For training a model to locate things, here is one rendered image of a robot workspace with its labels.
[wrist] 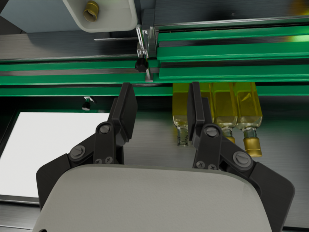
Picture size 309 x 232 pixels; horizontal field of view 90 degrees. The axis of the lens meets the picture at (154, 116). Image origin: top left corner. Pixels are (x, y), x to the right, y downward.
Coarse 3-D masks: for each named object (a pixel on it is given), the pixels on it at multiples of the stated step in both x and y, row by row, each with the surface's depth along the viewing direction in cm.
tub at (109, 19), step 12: (72, 0) 39; (84, 0) 44; (96, 0) 44; (108, 0) 44; (120, 0) 44; (132, 0) 37; (72, 12) 40; (108, 12) 46; (120, 12) 45; (132, 12) 39; (84, 24) 44; (96, 24) 45; (108, 24) 44; (120, 24) 44; (132, 24) 42
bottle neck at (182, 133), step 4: (180, 128) 41; (184, 128) 41; (180, 132) 41; (184, 132) 41; (180, 136) 41; (184, 136) 40; (180, 140) 40; (184, 140) 40; (188, 140) 41; (180, 144) 40; (184, 144) 40
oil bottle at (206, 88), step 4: (200, 84) 45; (204, 84) 45; (208, 84) 45; (200, 88) 44; (204, 88) 44; (208, 88) 44; (200, 92) 44; (204, 92) 44; (208, 92) 44; (204, 96) 43; (208, 96) 43; (212, 96) 43; (212, 100) 43; (212, 104) 42; (212, 108) 42; (212, 112) 41; (212, 116) 41; (212, 120) 41
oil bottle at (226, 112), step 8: (216, 88) 44; (224, 88) 43; (232, 88) 43; (216, 96) 43; (224, 96) 42; (232, 96) 42; (216, 104) 42; (224, 104) 42; (232, 104) 41; (216, 112) 41; (224, 112) 41; (232, 112) 40; (216, 120) 41; (224, 120) 40; (232, 120) 40; (232, 128) 41
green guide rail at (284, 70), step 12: (168, 60) 45; (180, 60) 44; (192, 60) 44; (204, 60) 44; (216, 60) 44; (228, 60) 43; (240, 60) 43; (252, 60) 42; (264, 60) 42; (276, 60) 41; (288, 60) 41; (300, 60) 41; (168, 72) 43; (180, 72) 43; (192, 72) 42; (204, 72) 42; (216, 72) 42; (228, 72) 41; (240, 72) 41; (252, 72) 40; (264, 72) 40; (276, 72) 40; (288, 72) 39; (300, 72) 39
